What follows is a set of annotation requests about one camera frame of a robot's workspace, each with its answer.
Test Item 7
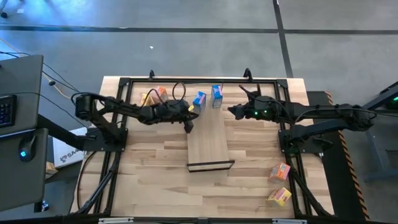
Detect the yellow cereal box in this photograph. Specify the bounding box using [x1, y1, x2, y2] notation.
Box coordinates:
[139, 92, 155, 107]
[267, 187, 292, 208]

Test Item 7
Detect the black floor cable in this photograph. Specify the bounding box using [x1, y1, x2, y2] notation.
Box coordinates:
[0, 91, 88, 128]
[0, 51, 81, 94]

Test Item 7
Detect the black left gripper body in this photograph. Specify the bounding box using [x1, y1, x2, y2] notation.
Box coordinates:
[169, 99, 195, 134]

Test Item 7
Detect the wooden tray board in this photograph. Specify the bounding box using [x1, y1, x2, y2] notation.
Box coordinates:
[182, 81, 236, 173]

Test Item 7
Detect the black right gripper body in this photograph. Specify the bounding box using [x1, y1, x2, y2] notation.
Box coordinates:
[238, 83, 276, 121]

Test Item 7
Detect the white cardboard box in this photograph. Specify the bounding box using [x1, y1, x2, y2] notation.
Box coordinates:
[52, 126, 88, 169]

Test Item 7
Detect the metal desk foot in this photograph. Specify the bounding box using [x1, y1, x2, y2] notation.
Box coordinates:
[33, 200, 50, 213]

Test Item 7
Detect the black keyboard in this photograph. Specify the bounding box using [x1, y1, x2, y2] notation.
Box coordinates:
[0, 95, 17, 129]

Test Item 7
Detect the black mat with hazard stripes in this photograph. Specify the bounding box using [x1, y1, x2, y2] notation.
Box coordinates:
[306, 90, 371, 222]

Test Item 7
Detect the yellow cable with black plug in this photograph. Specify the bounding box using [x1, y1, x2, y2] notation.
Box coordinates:
[0, 37, 74, 100]

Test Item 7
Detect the small brown cardboard box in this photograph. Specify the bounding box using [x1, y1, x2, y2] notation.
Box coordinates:
[45, 161, 59, 175]

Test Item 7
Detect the silver metal bracket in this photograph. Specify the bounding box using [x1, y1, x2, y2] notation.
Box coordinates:
[272, 218, 308, 224]
[98, 217, 134, 224]

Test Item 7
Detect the black aluminium table frame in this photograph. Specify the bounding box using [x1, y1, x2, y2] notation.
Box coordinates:
[70, 76, 336, 218]

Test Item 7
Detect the black computer mouse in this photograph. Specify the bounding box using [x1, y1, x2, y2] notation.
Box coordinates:
[17, 134, 37, 163]

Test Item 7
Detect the grey metal cart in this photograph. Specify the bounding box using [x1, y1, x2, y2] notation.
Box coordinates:
[360, 80, 398, 183]

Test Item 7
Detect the black diagonal support beam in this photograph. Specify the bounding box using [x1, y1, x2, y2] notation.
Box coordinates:
[36, 114, 90, 152]

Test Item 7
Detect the blue cereal box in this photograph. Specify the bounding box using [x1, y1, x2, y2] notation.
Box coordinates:
[211, 84, 223, 110]
[192, 90, 207, 116]

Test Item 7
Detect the orange cereal box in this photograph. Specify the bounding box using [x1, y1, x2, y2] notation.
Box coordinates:
[269, 162, 292, 183]
[152, 86, 169, 103]

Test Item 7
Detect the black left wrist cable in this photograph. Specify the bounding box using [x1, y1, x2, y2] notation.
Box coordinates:
[146, 81, 187, 106]

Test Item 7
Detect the grey desk top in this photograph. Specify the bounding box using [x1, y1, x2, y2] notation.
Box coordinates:
[0, 54, 44, 138]

